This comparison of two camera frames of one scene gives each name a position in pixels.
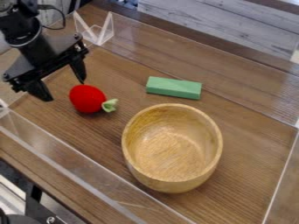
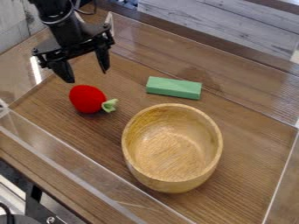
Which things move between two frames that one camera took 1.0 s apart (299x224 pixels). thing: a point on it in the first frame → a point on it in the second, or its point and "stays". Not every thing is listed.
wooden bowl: (173, 143) stays
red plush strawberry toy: (89, 100) stays
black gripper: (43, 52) → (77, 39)
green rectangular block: (174, 87) stays
